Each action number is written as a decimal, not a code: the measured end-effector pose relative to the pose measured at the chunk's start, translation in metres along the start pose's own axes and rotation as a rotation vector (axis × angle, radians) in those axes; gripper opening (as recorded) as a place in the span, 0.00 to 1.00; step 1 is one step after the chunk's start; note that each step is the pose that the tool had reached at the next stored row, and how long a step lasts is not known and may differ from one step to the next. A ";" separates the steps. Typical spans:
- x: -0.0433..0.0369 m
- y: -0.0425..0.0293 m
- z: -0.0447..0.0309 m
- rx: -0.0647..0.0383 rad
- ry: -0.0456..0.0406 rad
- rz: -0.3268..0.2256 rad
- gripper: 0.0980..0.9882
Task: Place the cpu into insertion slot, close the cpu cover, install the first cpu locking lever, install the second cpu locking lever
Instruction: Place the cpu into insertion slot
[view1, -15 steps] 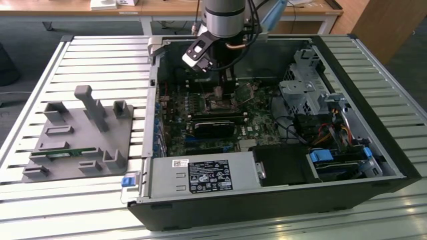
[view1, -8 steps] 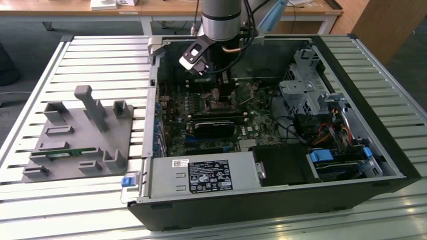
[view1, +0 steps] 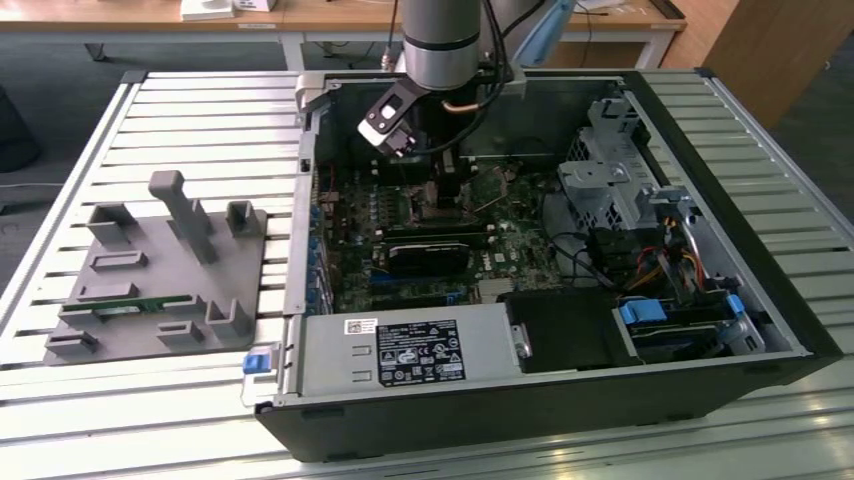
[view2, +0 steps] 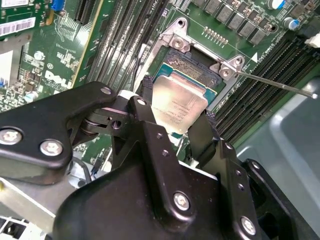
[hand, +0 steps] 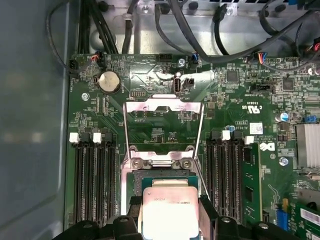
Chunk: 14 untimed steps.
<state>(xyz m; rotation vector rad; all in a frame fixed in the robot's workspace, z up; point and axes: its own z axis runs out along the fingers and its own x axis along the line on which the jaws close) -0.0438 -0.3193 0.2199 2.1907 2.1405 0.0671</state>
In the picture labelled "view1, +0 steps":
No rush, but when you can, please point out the black open PC case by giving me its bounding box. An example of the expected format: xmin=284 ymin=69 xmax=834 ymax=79
xmin=252 ymin=67 xmax=846 ymax=464

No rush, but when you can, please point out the green RAM stick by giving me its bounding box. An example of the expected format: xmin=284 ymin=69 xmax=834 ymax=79
xmin=61 ymin=293 xmax=196 ymax=317

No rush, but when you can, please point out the black CPU socket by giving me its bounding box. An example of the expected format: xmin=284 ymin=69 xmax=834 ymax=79
xmin=407 ymin=183 xmax=479 ymax=226

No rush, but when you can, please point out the blue disk carrier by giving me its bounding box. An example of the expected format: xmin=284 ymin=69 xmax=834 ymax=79
xmin=617 ymin=296 xmax=670 ymax=327

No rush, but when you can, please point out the black plastic air shroud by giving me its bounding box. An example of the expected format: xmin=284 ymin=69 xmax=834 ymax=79
xmin=498 ymin=288 xmax=639 ymax=375

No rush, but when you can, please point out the thin black hanging cable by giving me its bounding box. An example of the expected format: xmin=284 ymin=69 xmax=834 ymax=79
xmin=582 ymin=9 xmax=599 ymax=70

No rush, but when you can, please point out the black RAM slot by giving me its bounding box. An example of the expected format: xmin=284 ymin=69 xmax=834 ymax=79
xmin=370 ymin=153 xmax=480 ymax=172
xmin=371 ymin=168 xmax=480 ymax=185
xmin=380 ymin=232 xmax=496 ymax=248
xmin=380 ymin=222 xmax=496 ymax=237

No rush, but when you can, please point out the grey case handle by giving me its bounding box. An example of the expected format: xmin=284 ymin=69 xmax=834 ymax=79
xmin=292 ymin=72 xmax=343 ymax=115

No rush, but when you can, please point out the grey plastic parts rack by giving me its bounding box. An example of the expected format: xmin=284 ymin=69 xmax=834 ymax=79
xmin=41 ymin=169 xmax=270 ymax=369

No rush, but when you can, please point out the coloured wire bundle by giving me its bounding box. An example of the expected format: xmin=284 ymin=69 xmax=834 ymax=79
xmin=625 ymin=213 xmax=710 ymax=297

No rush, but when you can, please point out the silver square CPU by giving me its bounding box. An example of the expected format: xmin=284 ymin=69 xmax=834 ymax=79
xmin=419 ymin=197 xmax=470 ymax=224

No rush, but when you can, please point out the long wooden desk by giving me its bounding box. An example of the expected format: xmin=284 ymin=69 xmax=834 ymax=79
xmin=0 ymin=0 xmax=690 ymax=72

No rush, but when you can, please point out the green motherboard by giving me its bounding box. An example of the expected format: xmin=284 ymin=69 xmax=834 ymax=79
xmin=316 ymin=158 xmax=570 ymax=314

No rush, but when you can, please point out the small silver heatsink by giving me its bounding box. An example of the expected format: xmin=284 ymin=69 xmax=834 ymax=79
xmin=478 ymin=278 xmax=516 ymax=302

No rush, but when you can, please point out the blue case latch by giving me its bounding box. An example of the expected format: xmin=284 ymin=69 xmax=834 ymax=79
xmin=242 ymin=349 xmax=276 ymax=376

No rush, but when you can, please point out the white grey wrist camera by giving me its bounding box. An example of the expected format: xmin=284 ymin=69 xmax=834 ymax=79
xmin=355 ymin=81 xmax=422 ymax=161

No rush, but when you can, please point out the grey power supply with label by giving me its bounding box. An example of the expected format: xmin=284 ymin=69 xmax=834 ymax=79
xmin=284 ymin=303 xmax=523 ymax=402

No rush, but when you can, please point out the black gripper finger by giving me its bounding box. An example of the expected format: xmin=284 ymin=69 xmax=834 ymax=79
xmin=431 ymin=152 xmax=451 ymax=214
xmin=448 ymin=151 xmax=467 ymax=214

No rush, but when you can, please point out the wooden cabinet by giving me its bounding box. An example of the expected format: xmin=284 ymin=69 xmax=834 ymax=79
xmin=699 ymin=0 xmax=854 ymax=132

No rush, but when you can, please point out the silver metal drive cage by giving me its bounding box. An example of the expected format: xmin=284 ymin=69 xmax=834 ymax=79
xmin=554 ymin=96 xmax=703 ymax=237

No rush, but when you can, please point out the black graphics card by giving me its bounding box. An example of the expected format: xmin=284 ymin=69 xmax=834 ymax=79
xmin=382 ymin=241 xmax=474 ymax=279

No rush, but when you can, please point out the black curved wire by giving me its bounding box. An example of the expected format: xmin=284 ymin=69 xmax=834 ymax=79
xmin=543 ymin=230 xmax=617 ymax=292

